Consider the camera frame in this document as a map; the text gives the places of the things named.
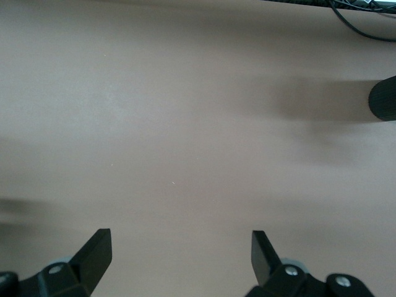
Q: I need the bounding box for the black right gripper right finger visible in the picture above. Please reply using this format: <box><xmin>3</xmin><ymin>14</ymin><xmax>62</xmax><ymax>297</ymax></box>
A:
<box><xmin>246</xmin><ymin>230</ymin><xmax>375</xmax><ymax>297</ymax></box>

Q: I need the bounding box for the black ribbed cylinder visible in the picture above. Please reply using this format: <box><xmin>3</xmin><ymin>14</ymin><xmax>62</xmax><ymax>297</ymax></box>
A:
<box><xmin>368</xmin><ymin>75</ymin><xmax>396</xmax><ymax>122</ymax></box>

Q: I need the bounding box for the black cable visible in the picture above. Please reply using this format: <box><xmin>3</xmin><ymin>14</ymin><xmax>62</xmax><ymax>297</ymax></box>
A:
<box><xmin>329</xmin><ymin>0</ymin><xmax>396</xmax><ymax>43</ymax></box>

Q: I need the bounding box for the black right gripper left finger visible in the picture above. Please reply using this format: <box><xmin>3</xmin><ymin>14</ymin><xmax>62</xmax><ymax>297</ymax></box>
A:
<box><xmin>0</xmin><ymin>228</ymin><xmax>112</xmax><ymax>297</ymax></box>

